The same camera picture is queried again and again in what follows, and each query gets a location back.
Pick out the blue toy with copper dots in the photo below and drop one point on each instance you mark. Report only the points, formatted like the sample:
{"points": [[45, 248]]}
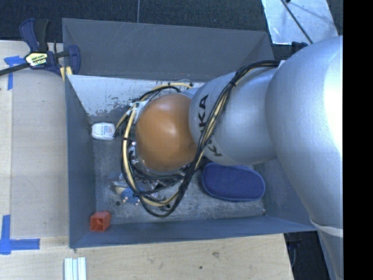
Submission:
{"points": [[130, 196]]}

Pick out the red-orange cube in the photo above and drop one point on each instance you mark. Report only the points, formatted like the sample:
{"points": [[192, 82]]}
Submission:
{"points": [[100, 221]]}

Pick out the white small container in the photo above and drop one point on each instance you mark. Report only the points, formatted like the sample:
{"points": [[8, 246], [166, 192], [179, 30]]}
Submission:
{"points": [[102, 131]]}

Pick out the blue slipper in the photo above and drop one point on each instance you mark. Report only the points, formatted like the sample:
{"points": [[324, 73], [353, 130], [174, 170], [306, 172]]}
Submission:
{"points": [[233, 182]]}

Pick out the pale wood board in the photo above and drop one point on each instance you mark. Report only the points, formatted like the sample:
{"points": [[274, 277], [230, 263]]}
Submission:
{"points": [[38, 156]]}

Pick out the grey metal bin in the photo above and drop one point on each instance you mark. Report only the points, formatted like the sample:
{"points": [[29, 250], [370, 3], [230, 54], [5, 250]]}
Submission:
{"points": [[163, 51]]}

